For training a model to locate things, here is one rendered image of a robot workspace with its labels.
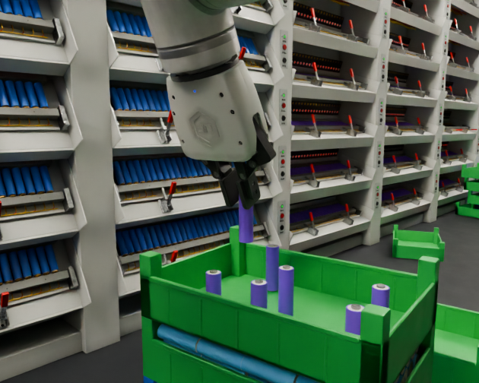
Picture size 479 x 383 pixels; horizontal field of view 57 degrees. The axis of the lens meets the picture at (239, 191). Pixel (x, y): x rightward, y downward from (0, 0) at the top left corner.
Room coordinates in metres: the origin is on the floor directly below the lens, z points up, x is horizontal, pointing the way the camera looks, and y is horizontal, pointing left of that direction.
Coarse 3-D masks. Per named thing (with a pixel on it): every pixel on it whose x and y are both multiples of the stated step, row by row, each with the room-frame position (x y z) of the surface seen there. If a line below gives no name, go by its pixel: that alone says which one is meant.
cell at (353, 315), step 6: (348, 306) 0.39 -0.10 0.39; (354, 306) 0.39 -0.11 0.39; (360, 306) 0.39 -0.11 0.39; (348, 312) 0.39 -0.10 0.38; (354, 312) 0.38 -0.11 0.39; (360, 312) 0.38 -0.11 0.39; (348, 318) 0.39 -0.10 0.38; (354, 318) 0.38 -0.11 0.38; (360, 318) 0.38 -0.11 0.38; (348, 324) 0.39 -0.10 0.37; (354, 324) 0.38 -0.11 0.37; (348, 330) 0.39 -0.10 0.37; (354, 330) 0.38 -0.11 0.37
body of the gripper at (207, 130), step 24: (216, 72) 0.45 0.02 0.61; (240, 72) 0.46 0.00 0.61; (168, 96) 0.50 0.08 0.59; (192, 96) 0.47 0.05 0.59; (216, 96) 0.46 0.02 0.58; (240, 96) 0.46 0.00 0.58; (192, 120) 0.49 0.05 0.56; (216, 120) 0.47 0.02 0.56; (240, 120) 0.46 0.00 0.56; (264, 120) 0.49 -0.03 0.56; (192, 144) 0.51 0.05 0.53; (216, 144) 0.49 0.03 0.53; (240, 144) 0.47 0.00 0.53
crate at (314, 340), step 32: (160, 256) 0.52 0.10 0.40; (192, 256) 0.60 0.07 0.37; (224, 256) 0.65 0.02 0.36; (256, 256) 0.66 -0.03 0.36; (288, 256) 0.62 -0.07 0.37; (320, 256) 0.59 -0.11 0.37; (160, 288) 0.50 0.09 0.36; (192, 288) 0.47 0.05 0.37; (224, 288) 0.61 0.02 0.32; (320, 288) 0.59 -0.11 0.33; (352, 288) 0.56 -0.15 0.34; (416, 288) 0.52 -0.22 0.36; (160, 320) 0.50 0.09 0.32; (192, 320) 0.47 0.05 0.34; (224, 320) 0.44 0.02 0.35; (256, 320) 0.42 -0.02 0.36; (288, 320) 0.40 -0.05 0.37; (320, 320) 0.50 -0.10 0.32; (384, 320) 0.35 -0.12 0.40; (416, 320) 0.43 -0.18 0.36; (256, 352) 0.42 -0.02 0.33; (288, 352) 0.40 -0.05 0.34; (320, 352) 0.38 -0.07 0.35; (352, 352) 0.36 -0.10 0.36; (384, 352) 0.35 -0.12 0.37
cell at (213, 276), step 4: (208, 272) 0.49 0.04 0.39; (212, 272) 0.49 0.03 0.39; (216, 272) 0.49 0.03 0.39; (220, 272) 0.49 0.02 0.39; (208, 276) 0.49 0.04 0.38; (212, 276) 0.48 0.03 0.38; (216, 276) 0.48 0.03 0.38; (220, 276) 0.49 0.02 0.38; (208, 280) 0.49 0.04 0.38; (212, 280) 0.48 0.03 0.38; (216, 280) 0.48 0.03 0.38; (220, 280) 0.49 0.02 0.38; (208, 284) 0.49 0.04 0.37; (212, 284) 0.48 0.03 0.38; (216, 284) 0.48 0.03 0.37; (220, 284) 0.49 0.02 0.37; (208, 288) 0.49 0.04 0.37; (212, 288) 0.48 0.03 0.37; (216, 288) 0.48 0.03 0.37; (220, 288) 0.49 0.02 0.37; (212, 292) 0.48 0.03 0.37; (216, 292) 0.48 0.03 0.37; (220, 292) 0.49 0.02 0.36
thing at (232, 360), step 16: (160, 336) 0.51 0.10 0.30; (176, 336) 0.50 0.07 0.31; (192, 336) 0.49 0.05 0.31; (192, 352) 0.49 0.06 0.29; (208, 352) 0.47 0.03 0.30; (224, 352) 0.46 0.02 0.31; (416, 352) 0.48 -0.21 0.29; (240, 368) 0.44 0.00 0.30; (256, 368) 0.43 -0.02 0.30; (272, 368) 0.42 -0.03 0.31
